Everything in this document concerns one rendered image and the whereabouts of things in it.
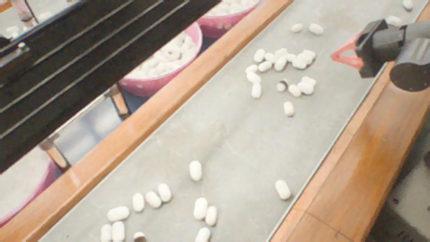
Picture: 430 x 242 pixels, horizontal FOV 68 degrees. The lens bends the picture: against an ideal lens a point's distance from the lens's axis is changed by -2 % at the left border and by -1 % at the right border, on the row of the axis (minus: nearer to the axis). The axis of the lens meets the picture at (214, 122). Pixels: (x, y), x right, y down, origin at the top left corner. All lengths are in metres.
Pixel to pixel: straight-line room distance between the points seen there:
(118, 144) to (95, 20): 0.35
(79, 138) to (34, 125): 0.50
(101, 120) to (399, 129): 0.64
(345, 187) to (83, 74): 0.44
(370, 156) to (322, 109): 0.14
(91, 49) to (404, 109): 0.59
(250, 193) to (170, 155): 0.17
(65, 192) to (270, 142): 0.38
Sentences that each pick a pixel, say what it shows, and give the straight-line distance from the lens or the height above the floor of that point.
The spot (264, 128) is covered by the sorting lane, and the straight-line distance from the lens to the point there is 0.66.
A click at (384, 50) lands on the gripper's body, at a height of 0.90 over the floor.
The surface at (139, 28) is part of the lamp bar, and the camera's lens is 0.35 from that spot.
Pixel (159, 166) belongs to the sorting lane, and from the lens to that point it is 0.62.
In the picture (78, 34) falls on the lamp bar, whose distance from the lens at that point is 0.32.
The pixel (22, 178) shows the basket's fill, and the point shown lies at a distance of 0.73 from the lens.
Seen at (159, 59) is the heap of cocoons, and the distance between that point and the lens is 0.81.
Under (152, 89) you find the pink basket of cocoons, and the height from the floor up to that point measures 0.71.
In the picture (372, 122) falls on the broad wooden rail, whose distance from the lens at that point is 0.69.
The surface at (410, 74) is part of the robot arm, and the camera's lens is 0.55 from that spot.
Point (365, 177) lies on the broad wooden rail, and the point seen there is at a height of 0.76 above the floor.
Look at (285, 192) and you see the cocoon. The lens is 0.57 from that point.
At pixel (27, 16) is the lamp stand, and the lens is 0.77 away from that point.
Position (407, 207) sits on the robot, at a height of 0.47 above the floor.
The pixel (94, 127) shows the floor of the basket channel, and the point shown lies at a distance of 0.81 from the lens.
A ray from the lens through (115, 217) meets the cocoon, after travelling 0.58.
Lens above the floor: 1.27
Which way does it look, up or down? 53 degrees down
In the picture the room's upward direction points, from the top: 4 degrees counter-clockwise
